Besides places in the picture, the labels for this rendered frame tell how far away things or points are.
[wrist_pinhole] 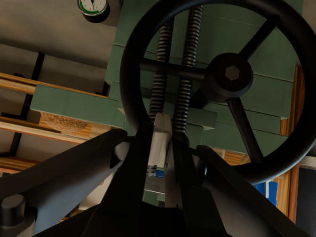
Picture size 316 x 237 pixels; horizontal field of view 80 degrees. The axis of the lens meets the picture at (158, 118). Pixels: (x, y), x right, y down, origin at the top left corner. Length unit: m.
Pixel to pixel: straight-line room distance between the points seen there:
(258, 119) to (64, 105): 0.44
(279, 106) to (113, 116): 0.38
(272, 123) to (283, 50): 0.18
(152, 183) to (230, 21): 0.42
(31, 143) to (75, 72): 1.19
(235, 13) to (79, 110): 0.44
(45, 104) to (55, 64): 2.81
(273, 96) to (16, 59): 3.37
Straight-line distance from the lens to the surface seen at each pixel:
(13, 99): 3.39
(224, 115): 0.46
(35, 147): 3.20
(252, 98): 0.50
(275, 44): 0.57
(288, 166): 0.30
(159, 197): 0.56
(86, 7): 0.47
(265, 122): 0.50
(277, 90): 0.53
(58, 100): 0.49
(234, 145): 0.47
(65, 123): 0.49
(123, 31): 0.50
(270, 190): 1.43
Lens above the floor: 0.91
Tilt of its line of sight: 7 degrees down
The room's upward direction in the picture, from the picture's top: 168 degrees counter-clockwise
